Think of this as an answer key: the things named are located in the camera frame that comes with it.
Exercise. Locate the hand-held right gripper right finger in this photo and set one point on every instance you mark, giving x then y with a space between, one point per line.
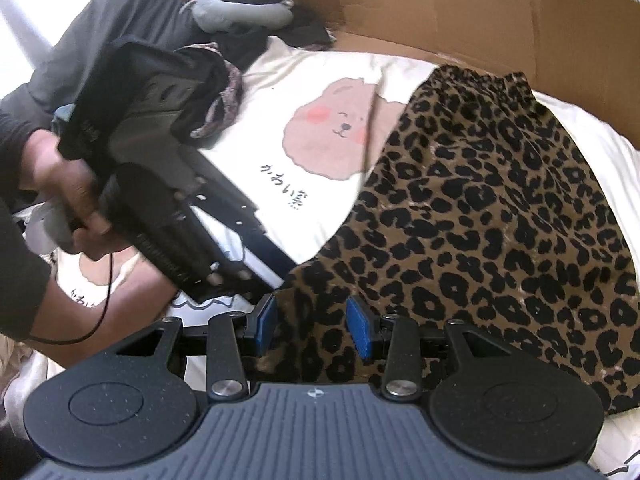
359 327

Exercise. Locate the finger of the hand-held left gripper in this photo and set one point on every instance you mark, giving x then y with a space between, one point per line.
250 220
240 280

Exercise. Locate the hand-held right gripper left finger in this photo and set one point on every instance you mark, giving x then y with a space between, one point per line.
267 325

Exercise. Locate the leopard print garment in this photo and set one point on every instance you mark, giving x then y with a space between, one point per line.
475 210

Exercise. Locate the person's left forearm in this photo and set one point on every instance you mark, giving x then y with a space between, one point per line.
20 260

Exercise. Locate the person's left hand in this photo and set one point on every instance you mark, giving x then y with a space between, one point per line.
60 180

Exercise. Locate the floral patterned cloth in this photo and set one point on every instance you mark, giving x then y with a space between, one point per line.
225 100

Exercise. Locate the cream bear printed blanket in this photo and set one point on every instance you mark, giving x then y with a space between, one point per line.
280 85

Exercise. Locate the dark grey cloth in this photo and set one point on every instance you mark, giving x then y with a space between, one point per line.
110 15

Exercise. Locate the cardboard box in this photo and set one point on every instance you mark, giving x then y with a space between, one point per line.
450 15

